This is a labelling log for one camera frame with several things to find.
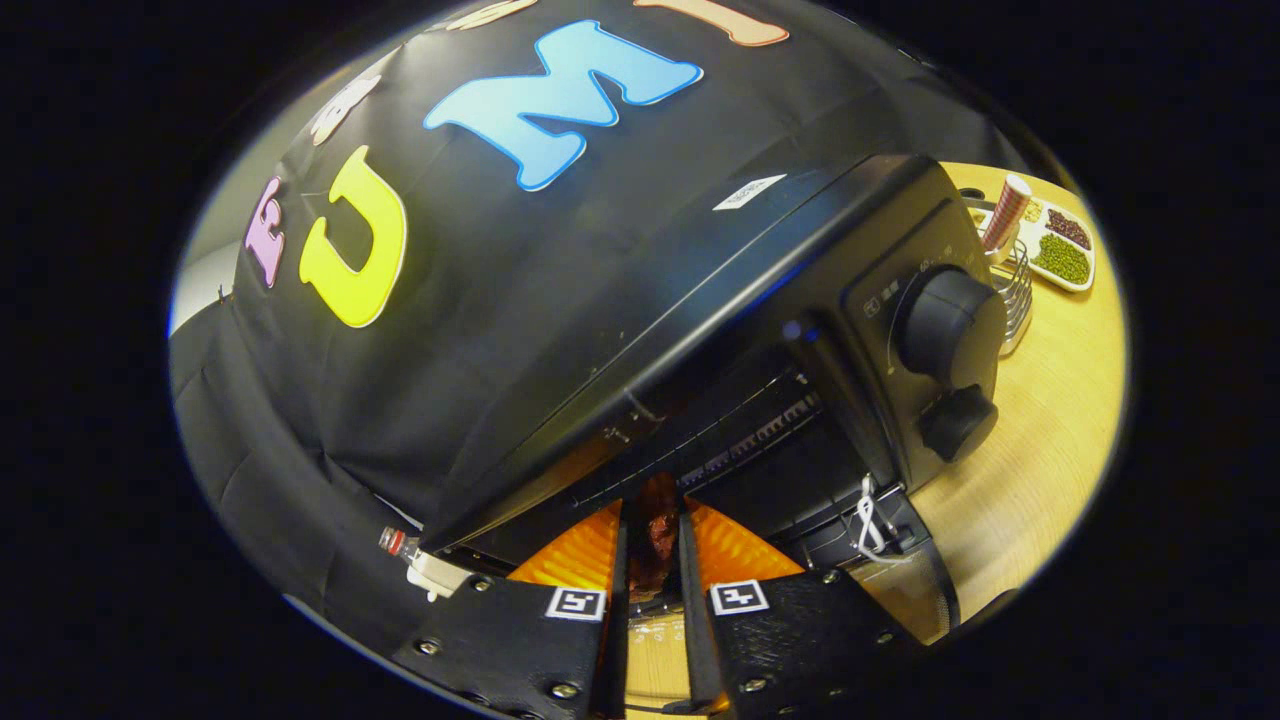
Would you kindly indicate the striped red paper tube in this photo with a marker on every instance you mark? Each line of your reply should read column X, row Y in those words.
column 1006, row 212

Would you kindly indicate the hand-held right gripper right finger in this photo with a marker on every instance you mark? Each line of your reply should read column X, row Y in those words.
column 693, row 640

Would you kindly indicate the red sausage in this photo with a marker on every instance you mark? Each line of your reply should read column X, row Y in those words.
column 657, row 530

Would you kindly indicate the black backdrop cloth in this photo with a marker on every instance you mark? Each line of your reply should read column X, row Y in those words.
column 480, row 250

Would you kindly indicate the black electric oven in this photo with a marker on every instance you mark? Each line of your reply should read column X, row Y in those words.
column 780, row 300

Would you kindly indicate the white divided dish of beans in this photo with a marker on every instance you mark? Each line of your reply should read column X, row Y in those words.
column 1062, row 258

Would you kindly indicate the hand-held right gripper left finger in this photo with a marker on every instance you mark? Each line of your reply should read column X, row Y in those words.
column 616, row 650

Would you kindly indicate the clear plastic bottle red label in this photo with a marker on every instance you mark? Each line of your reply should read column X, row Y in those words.
column 393, row 541

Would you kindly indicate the white toaster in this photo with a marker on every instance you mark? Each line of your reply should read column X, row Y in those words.
column 440, row 575

